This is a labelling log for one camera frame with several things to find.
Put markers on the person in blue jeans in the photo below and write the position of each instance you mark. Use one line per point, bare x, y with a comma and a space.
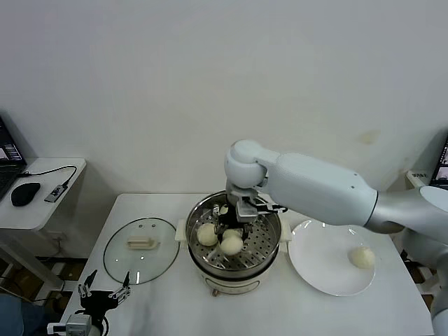
21, 315

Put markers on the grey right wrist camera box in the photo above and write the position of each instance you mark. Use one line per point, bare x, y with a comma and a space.
246, 210

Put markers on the white steamed baozi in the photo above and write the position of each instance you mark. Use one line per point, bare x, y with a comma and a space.
231, 245
207, 234
361, 257
223, 210

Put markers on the white round plate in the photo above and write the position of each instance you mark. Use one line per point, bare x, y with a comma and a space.
322, 259

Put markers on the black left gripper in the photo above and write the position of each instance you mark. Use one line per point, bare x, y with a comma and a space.
97, 301

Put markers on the grey usb hub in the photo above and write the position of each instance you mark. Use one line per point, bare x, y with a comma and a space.
55, 194

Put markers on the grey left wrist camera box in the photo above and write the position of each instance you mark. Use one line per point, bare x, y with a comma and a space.
78, 322

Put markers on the black computer mouse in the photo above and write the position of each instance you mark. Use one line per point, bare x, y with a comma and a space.
25, 194

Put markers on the small printed table label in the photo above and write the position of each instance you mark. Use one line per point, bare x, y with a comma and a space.
419, 175

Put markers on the perforated steel steamer basket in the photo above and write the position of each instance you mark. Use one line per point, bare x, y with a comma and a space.
260, 245

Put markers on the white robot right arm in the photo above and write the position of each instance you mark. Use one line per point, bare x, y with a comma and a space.
315, 185

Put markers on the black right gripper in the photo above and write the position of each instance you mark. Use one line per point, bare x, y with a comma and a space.
230, 217

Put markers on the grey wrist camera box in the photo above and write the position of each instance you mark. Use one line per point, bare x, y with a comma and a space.
246, 210
78, 322

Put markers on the black open laptop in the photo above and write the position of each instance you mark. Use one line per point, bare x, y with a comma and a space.
441, 168
8, 154

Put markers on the cream electric cooker base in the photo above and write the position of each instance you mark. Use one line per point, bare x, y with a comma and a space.
231, 283

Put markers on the white side table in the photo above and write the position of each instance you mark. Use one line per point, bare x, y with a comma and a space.
414, 181
42, 217

